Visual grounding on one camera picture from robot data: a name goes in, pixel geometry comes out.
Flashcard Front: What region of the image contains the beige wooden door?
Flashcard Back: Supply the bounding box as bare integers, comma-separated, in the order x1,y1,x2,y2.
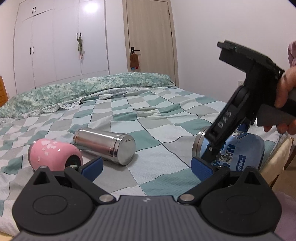
122,1,179,86

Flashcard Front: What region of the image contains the stainless steel thermos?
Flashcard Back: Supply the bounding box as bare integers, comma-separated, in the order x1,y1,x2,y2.
73,128,136,166

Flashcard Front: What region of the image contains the black door handle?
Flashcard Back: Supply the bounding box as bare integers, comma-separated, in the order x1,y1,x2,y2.
130,47,140,54

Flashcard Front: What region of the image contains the person's right hand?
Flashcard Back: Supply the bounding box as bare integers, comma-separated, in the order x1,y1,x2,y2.
263,66,296,135

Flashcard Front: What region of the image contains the white wardrobe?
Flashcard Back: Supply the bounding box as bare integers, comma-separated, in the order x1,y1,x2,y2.
13,1,109,94

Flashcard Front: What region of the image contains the blue cartoon printed cup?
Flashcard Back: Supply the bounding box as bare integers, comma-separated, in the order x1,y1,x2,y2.
192,126,265,172

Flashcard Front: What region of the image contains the green floral duvet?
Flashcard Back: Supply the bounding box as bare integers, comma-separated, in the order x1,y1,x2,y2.
1,72,175,119

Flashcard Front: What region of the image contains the green hanging ornament on wardrobe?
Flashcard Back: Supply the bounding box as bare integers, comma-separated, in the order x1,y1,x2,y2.
77,33,83,60

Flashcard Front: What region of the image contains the bed with checkered sheet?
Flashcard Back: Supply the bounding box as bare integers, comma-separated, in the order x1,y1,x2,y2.
1,87,225,236

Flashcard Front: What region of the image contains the white wall socket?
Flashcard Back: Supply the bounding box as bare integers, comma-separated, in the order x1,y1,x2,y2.
238,80,244,87

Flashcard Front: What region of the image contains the orange wooden headboard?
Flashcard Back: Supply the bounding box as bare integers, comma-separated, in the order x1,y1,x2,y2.
0,76,9,107

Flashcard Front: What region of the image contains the pink ceramic cup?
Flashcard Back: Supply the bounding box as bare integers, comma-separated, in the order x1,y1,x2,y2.
28,138,83,171

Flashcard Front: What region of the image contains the brown plush toy on handle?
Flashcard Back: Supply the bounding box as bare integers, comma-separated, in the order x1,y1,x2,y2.
129,53,139,70

